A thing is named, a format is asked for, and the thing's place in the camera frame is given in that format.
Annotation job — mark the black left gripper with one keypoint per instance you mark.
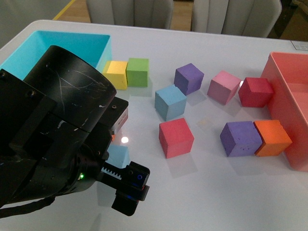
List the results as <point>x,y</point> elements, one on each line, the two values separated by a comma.
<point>129,182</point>

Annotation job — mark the light blue foam block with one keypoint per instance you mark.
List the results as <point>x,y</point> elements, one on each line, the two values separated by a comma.
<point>170,102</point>
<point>118,156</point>

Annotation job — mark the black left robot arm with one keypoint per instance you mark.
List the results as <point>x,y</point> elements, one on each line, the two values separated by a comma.
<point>56,126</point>

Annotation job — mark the yellow foam block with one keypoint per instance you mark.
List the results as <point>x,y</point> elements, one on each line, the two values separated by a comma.
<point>115,72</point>

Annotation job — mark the purple foam block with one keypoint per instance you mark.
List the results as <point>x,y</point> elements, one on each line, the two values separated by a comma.
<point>240,139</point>
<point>188,78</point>

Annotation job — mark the green foam block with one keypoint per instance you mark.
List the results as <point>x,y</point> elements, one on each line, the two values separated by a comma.
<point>137,72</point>

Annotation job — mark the pink foam block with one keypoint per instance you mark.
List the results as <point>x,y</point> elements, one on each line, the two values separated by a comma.
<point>223,87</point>

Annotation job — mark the teal plastic bin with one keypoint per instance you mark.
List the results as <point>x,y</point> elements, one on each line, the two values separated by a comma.
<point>94,49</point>

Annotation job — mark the dark red foam block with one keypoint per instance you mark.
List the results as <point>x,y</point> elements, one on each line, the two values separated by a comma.
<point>255,92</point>

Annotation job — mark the grey left armchair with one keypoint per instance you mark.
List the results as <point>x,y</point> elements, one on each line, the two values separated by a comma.
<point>139,13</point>

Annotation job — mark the grey armchair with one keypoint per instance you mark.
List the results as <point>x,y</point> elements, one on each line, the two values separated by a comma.
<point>251,18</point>
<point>139,13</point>

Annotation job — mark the salmon plastic bin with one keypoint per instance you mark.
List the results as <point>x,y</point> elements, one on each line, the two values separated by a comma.
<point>288,75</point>

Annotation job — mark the grey right armchair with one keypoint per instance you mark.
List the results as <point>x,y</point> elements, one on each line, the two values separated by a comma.
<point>251,18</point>

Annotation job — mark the table label sticker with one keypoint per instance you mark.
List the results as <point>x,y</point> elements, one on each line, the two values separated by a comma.
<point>300,45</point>

